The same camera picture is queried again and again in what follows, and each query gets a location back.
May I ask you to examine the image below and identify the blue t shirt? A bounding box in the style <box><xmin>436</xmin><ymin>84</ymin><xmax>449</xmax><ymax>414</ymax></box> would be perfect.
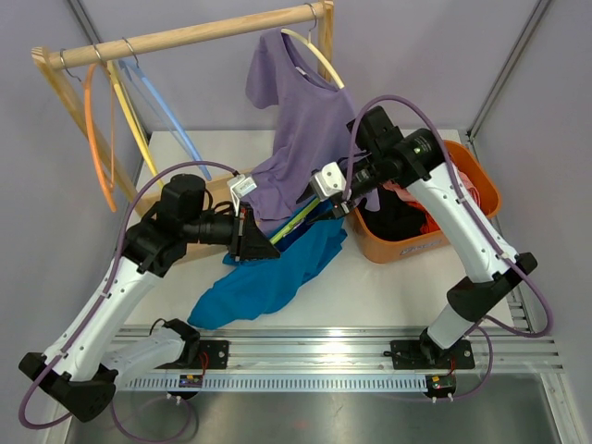
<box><xmin>188</xmin><ymin>219</ymin><xmax>347</xmax><ymax>330</ymax></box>

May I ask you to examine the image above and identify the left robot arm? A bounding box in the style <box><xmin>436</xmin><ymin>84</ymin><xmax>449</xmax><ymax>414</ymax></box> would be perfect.
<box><xmin>18</xmin><ymin>174</ymin><xmax>280</xmax><ymax>422</ymax></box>

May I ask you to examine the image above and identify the orange plastic basket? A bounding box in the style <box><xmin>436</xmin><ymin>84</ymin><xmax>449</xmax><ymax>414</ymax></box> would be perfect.
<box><xmin>347</xmin><ymin>140</ymin><xmax>501</xmax><ymax>264</ymax></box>

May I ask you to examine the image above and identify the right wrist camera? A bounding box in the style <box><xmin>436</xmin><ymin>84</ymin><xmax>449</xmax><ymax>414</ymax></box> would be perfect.
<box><xmin>309</xmin><ymin>162</ymin><xmax>346</xmax><ymax>202</ymax></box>

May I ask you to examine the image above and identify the wooden clothes rack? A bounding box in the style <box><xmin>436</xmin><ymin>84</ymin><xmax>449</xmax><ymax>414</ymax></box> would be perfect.
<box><xmin>31</xmin><ymin>1</ymin><xmax>323</xmax><ymax>216</ymax></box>

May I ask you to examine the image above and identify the aluminium mounting rail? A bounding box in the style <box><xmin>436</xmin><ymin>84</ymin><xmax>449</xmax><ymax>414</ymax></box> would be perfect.
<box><xmin>124</xmin><ymin>301</ymin><xmax>564</xmax><ymax>399</ymax></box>

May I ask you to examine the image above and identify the cream clothes hanger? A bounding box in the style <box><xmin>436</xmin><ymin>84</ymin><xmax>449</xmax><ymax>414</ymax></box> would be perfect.
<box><xmin>280</xmin><ymin>1</ymin><xmax>345</xmax><ymax>90</ymax></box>

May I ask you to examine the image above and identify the lavender t shirt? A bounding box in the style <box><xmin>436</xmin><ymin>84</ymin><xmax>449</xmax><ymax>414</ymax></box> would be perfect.
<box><xmin>244</xmin><ymin>29</ymin><xmax>355</xmax><ymax>232</ymax></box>

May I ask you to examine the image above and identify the black t shirt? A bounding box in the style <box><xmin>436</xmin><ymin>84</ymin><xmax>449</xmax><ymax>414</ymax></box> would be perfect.
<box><xmin>360</xmin><ymin>188</ymin><xmax>430</xmax><ymax>241</ymax></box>

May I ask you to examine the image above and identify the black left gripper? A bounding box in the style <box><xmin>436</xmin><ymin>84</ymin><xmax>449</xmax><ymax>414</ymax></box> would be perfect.
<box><xmin>182</xmin><ymin>202</ymin><xmax>281</xmax><ymax>261</ymax></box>

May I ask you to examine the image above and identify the wooden tray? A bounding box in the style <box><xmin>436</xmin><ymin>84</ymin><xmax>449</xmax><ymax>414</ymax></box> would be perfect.
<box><xmin>123</xmin><ymin>174</ymin><xmax>235</xmax><ymax>274</ymax></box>

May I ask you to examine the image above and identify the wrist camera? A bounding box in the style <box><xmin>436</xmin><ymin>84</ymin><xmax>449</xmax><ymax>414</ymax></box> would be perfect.
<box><xmin>227</xmin><ymin>174</ymin><xmax>257</xmax><ymax>216</ymax></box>
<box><xmin>309</xmin><ymin>162</ymin><xmax>346</xmax><ymax>202</ymax></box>

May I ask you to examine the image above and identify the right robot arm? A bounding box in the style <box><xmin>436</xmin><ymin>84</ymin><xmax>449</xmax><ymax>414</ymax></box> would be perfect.
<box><xmin>299</xmin><ymin>105</ymin><xmax>537</xmax><ymax>369</ymax></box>

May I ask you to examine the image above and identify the light blue clothes hanger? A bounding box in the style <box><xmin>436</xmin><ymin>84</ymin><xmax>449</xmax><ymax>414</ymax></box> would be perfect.
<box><xmin>117</xmin><ymin>37</ymin><xmax>203</xmax><ymax>161</ymax></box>

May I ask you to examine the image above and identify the pink t shirt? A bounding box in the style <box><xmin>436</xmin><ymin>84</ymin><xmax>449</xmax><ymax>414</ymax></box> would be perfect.
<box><xmin>381</xmin><ymin>168</ymin><xmax>482</xmax><ymax>209</ymax></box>

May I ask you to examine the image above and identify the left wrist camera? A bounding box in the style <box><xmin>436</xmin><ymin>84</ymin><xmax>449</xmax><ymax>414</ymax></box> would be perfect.
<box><xmin>227</xmin><ymin>174</ymin><xmax>257</xmax><ymax>216</ymax></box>

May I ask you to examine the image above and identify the orange t shirt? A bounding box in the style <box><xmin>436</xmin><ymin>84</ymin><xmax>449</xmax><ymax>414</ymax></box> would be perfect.
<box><xmin>420</xmin><ymin>213</ymin><xmax>439</xmax><ymax>234</ymax></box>

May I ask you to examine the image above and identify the green clothes hanger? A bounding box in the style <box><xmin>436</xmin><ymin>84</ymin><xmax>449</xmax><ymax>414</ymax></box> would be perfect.
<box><xmin>269</xmin><ymin>198</ymin><xmax>320</xmax><ymax>244</ymax></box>

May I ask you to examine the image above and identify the yellow clothes hanger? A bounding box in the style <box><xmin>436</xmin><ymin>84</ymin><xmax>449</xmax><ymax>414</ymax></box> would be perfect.
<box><xmin>105</xmin><ymin>61</ymin><xmax>158</xmax><ymax>177</ymax></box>

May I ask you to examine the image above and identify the orange clothes hanger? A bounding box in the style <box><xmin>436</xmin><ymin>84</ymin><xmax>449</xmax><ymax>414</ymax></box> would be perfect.
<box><xmin>59</xmin><ymin>48</ymin><xmax>117</xmax><ymax>213</ymax></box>

